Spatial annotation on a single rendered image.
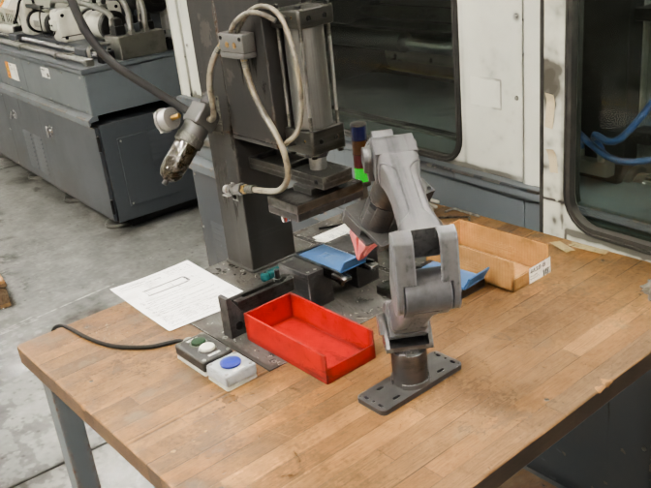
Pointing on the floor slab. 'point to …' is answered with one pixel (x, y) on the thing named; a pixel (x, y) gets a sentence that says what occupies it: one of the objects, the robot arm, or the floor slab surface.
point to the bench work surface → (72, 398)
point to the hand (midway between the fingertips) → (361, 256)
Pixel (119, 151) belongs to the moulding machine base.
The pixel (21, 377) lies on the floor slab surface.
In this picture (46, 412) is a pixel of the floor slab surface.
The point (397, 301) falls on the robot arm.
